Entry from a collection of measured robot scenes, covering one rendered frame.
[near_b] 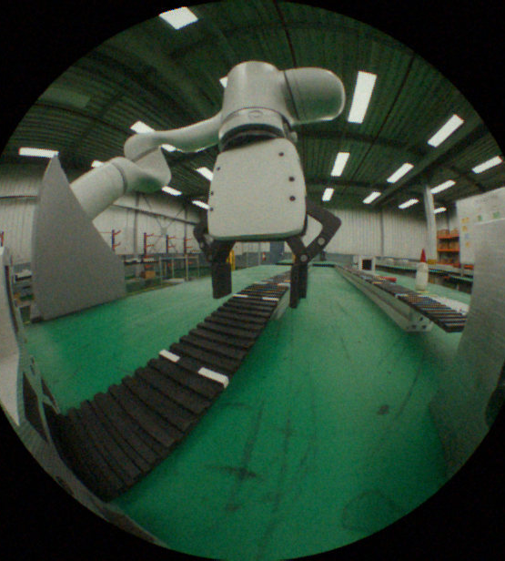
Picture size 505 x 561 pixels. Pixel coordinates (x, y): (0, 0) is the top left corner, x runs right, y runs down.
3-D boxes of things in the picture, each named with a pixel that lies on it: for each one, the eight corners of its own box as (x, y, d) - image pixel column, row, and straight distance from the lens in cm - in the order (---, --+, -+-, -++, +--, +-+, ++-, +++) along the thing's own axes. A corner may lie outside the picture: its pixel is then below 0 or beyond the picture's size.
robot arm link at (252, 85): (303, 145, 25) (239, 157, 27) (293, 90, 34) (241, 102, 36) (289, 97, 19) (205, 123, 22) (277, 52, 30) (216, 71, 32)
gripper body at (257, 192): (305, 156, 23) (309, 242, 19) (232, 168, 26) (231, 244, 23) (293, 114, 18) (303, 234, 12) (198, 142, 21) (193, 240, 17)
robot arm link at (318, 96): (328, 123, 53) (355, 124, 23) (270, 130, 53) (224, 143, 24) (322, 93, 53) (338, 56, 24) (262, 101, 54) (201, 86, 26)
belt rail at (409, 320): (334, 269, 114) (334, 264, 114) (339, 269, 114) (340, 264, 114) (404, 331, 22) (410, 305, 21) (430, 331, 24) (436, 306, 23)
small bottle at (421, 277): (422, 289, 60) (426, 249, 60) (428, 291, 57) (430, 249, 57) (412, 288, 59) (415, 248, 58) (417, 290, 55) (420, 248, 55)
